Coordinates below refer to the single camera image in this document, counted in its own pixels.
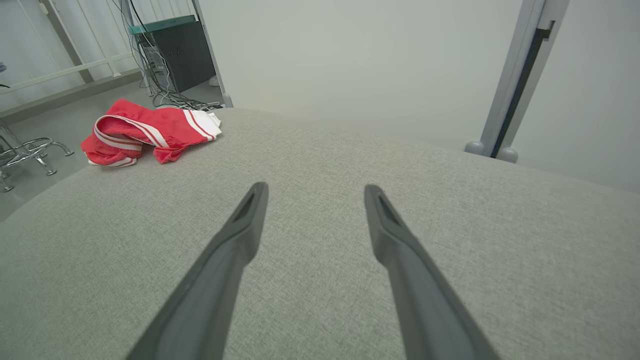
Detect grey metal partition post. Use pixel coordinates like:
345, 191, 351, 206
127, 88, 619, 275
480, 0, 571, 160

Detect white metal railing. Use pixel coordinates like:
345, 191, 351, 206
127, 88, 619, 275
0, 0, 143, 98

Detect grey partition end post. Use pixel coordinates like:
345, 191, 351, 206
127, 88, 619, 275
191, 0, 234, 108

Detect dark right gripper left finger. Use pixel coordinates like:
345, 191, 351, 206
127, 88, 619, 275
126, 182, 269, 360

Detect red Bulls 23 jersey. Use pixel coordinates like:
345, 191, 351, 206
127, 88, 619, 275
80, 98, 222, 167

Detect tangled black white cables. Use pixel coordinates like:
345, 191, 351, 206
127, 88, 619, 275
112, 0, 223, 112

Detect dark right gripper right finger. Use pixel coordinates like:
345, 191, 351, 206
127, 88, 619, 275
364, 185, 501, 360

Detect chrome stool base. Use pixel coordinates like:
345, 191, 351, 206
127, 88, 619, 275
0, 125, 75, 193

